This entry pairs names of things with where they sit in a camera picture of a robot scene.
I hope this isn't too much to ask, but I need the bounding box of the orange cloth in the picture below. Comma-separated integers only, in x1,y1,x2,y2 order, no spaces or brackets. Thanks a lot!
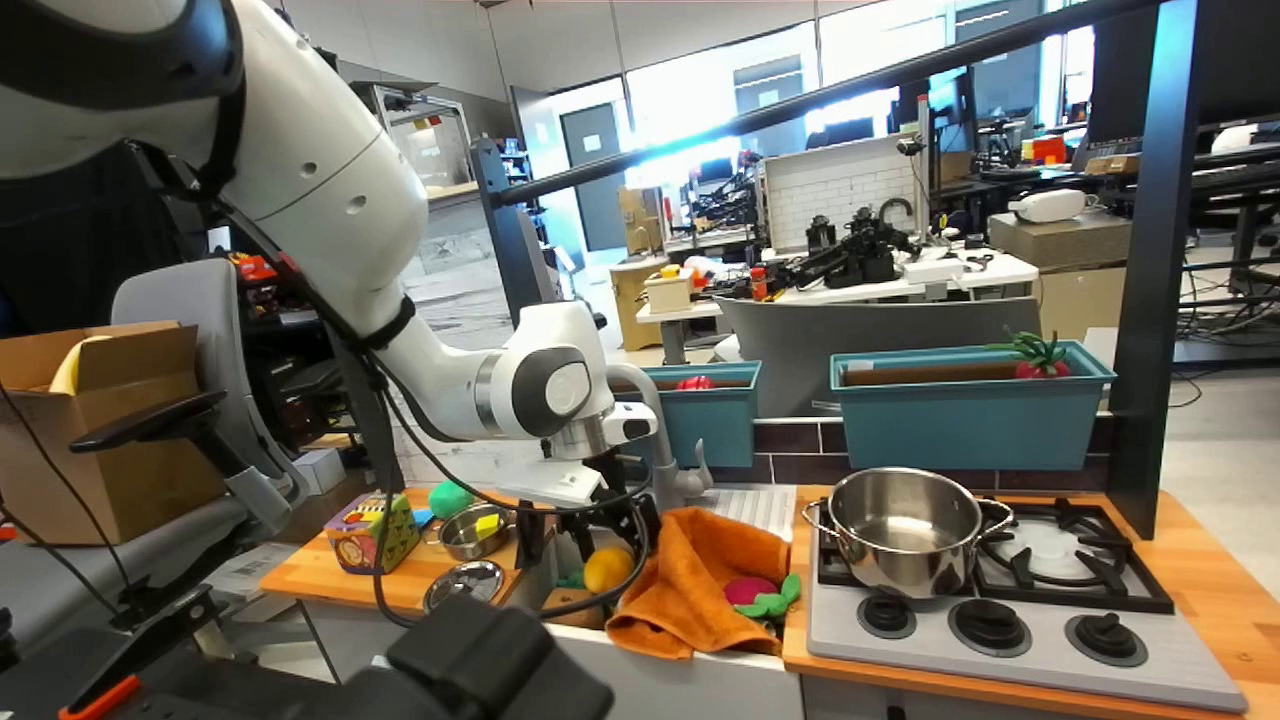
605,508,793,665

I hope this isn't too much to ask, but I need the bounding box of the white toy sink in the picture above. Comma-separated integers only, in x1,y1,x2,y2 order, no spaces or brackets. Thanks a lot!
554,485,805,720

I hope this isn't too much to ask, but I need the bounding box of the orange yellow ball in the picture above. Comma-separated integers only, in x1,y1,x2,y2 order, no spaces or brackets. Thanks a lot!
583,549,635,591

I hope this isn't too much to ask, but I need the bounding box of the green toy vegetable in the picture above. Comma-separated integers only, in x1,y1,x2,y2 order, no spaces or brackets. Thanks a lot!
738,574,805,619

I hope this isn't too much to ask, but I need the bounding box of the stainless steel pot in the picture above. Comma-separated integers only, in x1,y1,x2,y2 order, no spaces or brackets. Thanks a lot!
809,467,1016,602

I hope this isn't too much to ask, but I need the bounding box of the right teal planter box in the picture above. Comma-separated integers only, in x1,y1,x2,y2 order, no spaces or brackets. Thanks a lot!
829,340,1113,471

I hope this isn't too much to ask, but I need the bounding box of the teal planter box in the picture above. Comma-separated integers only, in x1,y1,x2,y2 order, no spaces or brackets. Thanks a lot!
829,340,1113,471
648,359,760,467

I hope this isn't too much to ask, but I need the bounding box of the grey office chair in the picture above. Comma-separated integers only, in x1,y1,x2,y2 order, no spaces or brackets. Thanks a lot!
70,257,351,534

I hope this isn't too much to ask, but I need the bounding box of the left teal planter box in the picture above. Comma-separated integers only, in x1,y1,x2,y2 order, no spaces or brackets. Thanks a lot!
648,359,760,467

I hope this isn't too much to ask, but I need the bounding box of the cardboard box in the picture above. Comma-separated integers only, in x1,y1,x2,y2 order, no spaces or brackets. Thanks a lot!
0,319,223,544

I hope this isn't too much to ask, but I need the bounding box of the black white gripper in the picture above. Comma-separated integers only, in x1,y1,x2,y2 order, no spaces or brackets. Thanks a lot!
515,398,664,568

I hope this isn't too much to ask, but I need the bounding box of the grey toy stove top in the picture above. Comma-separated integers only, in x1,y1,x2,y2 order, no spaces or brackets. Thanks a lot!
809,501,1249,715

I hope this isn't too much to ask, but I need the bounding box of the black frame post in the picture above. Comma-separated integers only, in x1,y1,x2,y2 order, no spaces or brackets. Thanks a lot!
1110,0,1211,539

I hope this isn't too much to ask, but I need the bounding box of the small steel bowl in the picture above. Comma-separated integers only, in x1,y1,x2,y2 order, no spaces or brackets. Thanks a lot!
441,508,513,559

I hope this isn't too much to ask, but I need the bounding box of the steel pot lid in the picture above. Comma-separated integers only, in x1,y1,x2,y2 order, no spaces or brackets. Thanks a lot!
425,559,505,606

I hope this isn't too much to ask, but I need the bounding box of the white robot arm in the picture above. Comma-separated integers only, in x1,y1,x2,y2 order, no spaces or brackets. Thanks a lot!
0,0,658,508

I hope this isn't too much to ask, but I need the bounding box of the green ball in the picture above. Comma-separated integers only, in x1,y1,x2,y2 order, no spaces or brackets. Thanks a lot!
430,479,476,518

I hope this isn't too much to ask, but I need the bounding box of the pink toy food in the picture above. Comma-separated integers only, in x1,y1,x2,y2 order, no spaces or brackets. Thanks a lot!
725,574,777,606

